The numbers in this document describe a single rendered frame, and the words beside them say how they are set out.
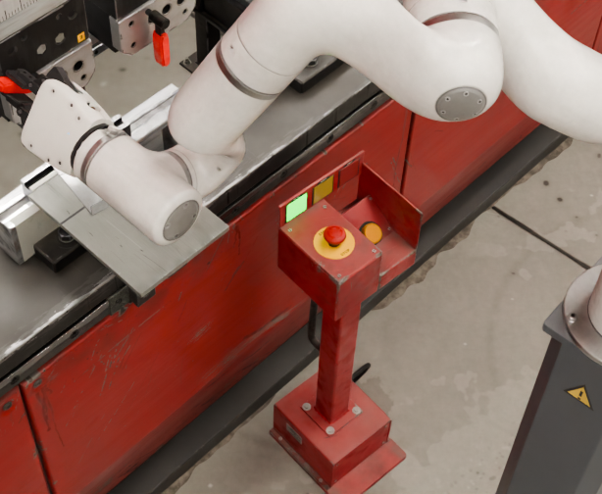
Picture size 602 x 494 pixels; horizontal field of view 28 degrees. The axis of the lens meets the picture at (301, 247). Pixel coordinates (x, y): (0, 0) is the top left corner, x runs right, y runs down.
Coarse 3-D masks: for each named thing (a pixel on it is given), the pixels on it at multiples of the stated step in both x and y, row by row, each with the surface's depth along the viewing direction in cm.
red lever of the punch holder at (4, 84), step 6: (0, 78) 162; (6, 78) 163; (0, 84) 162; (6, 84) 162; (12, 84) 163; (0, 90) 162; (6, 90) 162; (12, 90) 163; (18, 90) 164; (24, 90) 165
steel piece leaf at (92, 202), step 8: (64, 176) 192; (72, 176) 192; (72, 184) 191; (80, 184) 191; (80, 192) 190; (88, 192) 191; (80, 200) 190; (88, 200) 190; (96, 200) 190; (88, 208) 189; (96, 208) 187; (104, 208) 189
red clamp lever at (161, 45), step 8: (152, 16) 179; (160, 16) 179; (160, 24) 179; (168, 24) 179; (160, 32) 181; (160, 40) 182; (168, 40) 182; (160, 48) 183; (168, 48) 184; (160, 56) 184; (168, 56) 185; (160, 64) 186; (168, 64) 186
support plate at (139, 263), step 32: (32, 192) 190; (64, 192) 191; (64, 224) 187; (96, 224) 187; (128, 224) 187; (224, 224) 188; (96, 256) 184; (128, 256) 184; (160, 256) 184; (192, 256) 185
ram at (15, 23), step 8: (0, 0) 158; (40, 0) 163; (48, 0) 164; (56, 0) 165; (64, 0) 167; (32, 8) 163; (40, 8) 164; (48, 8) 165; (16, 16) 161; (24, 16) 162; (32, 16) 164; (40, 16) 165; (0, 24) 160; (8, 24) 161; (16, 24) 162; (24, 24) 163; (0, 32) 161; (8, 32) 162; (0, 40) 162
